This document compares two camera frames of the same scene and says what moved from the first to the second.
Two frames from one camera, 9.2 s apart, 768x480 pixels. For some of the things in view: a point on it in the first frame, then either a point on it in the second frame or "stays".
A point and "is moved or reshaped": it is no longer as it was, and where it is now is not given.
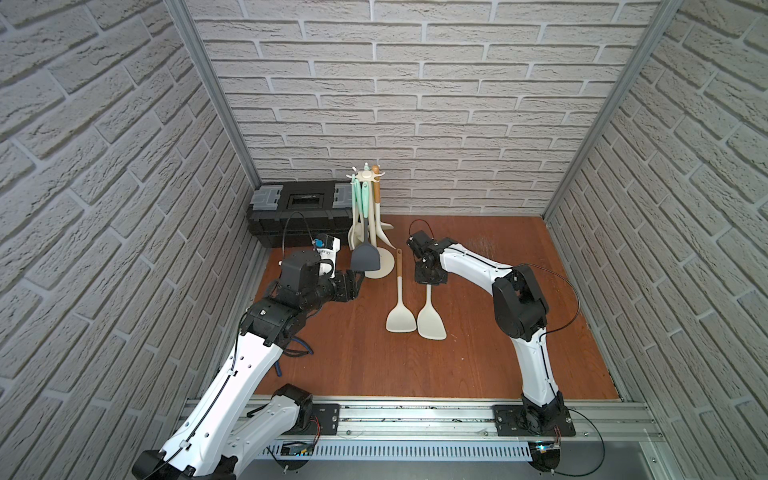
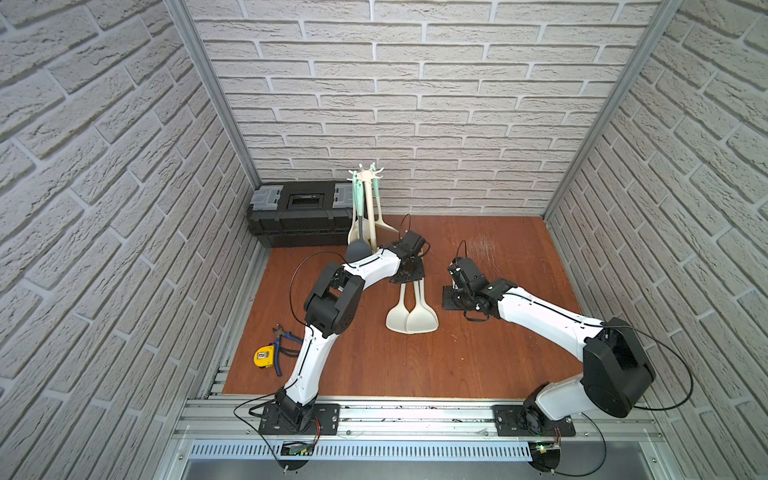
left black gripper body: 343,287 -> 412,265
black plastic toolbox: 290,214 stays
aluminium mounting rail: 442,420 stays
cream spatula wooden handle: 429,322 is moved or reshaped
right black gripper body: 422,275 -> 454,299
